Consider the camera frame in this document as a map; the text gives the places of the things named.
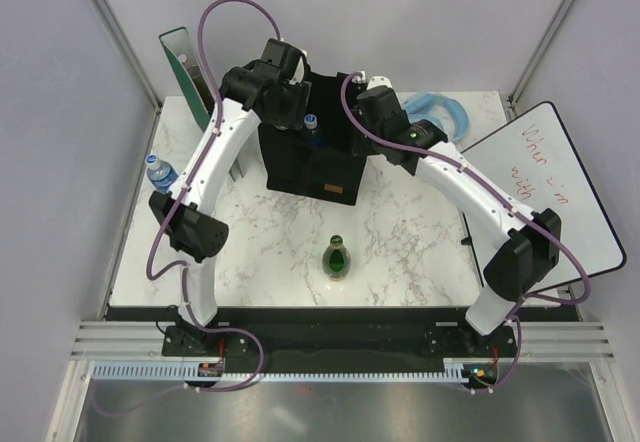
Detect blue label water bottle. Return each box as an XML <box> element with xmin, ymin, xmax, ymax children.
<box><xmin>303</xmin><ymin>114</ymin><xmax>323</xmax><ymax>147</ymax></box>

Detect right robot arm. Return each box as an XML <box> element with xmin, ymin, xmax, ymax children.
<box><xmin>342</xmin><ymin>85</ymin><xmax>561</xmax><ymax>356</ymax></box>

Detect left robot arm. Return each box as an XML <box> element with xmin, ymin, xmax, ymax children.
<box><xmin>149</xmin><ymin>38</ymin><xmax>311</xmax><ymax>355</ymax></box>

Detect black canvas bag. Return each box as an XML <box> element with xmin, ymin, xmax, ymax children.
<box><xmin>258</xmin><ymin>72</ymin><xmax>367</xmax><ymax>206</ymax></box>

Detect light blue headphones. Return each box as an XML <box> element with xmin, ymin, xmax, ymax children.
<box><xmin>403</xmin><ymin>92</ymin><xmax>470</xmax><ymax>143</ymax></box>

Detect green glass bottle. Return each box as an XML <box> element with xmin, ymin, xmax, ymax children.
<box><xmin>322</xmin><ymin>235</ymin><xmax>351</xmax><ymax>281</ymax></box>

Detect whiteboard with red writing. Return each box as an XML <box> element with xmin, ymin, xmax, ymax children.
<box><xmin>463</xmin><ymin>101</ymin><xmax>627</xmax><ymax>277</ymax></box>

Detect water bottle on table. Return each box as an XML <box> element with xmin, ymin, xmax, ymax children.
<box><xmin>145</xmin><ymin>154</ymin><xmax>178</xmax><ymax>193</ymax></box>

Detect green file holder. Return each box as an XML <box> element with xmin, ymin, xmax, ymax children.
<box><xmin>158</xmin><ymin>26</ymin><xmax>249</xmax><ymax>183</ymax></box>

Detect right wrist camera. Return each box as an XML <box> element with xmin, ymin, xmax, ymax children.
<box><xmin>352</xmin><ymin>72</ymin><xmax>393</xmax><ymax>91</ymax></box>

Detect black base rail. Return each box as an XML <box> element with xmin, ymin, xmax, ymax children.
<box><xmin>104</xmin><ymin>304</ymin><xmax>584</xmax><ymax>376</ymax></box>

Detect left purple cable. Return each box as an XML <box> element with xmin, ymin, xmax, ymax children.
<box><xmin>92</xmin><ymin>0</ymin><xmax>286</xmax><ymax>418</ymax></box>

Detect purple cable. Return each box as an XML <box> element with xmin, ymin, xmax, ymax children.
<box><xmin>92</xmin><ymin>0</ymin><xmax>286</xmax><ymax>418</ymax></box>
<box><xmin>339</xmin><ymin>72</ymin><xmax>596</xmax><ymax>396</ymax></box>

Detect white cable duct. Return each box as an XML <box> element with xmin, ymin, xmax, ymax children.
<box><xmin>90</xmin><ymin>359</ymin><xmax>498</xmax><ymax>383</ymax></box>

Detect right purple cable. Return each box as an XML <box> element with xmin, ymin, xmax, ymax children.
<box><xmin>339</xmin><ymin>72</ymin><xmax>596</xmax><ymax>396</ymax></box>

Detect right aluminium frame post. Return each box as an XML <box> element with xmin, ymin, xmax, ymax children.
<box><xmin>503</xmin><ymin>0</ymin><xmax>578</xmax><ymax>114</ymax></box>

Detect aluminium frame post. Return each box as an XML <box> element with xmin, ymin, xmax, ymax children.
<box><xmin>90</xmin><ymin>0</ymin><xmax>162</xmax><ymax>113</ymax></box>
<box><xmin>503</xmin><ymin>0</ymin><xmax>578</xmax><ymax>114</ymax></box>

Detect left aluminium frame post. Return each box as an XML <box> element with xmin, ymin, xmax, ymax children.
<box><xmin>90</xmin><ymin>0</ymin><xmax>162</xmax><ymax>113</ymax></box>

